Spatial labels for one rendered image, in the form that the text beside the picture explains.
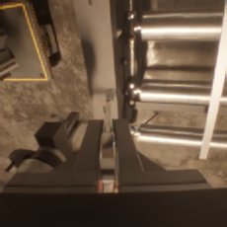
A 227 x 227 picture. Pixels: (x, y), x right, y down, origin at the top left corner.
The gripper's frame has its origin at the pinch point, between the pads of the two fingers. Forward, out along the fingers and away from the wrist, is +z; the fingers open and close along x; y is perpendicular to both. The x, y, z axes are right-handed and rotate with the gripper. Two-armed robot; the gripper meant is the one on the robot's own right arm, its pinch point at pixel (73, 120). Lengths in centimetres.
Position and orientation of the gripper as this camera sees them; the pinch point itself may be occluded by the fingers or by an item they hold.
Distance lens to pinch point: 50.1
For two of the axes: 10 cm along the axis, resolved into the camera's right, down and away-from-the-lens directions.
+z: 2.2, -5.9, 7.8
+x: -0.8, -8.0, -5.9
